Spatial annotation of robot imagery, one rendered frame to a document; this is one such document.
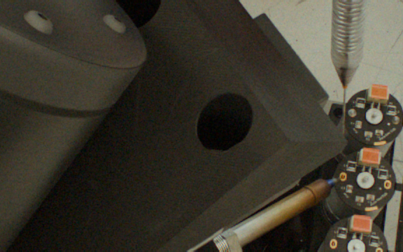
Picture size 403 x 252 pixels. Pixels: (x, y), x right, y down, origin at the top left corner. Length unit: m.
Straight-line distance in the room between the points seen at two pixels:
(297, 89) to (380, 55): 0.29
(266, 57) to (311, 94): 0.02
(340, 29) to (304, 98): 0.13
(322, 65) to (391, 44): 0.04
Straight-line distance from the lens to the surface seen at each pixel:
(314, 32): 0.44
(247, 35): 0.15
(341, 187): 0.35
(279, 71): 0.15
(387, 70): 0.44
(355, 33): 0.28
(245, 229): 0.32
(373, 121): 0.36
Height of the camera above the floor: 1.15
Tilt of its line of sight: 71 degrees down
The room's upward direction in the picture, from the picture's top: 3 degrees counter-clockwise
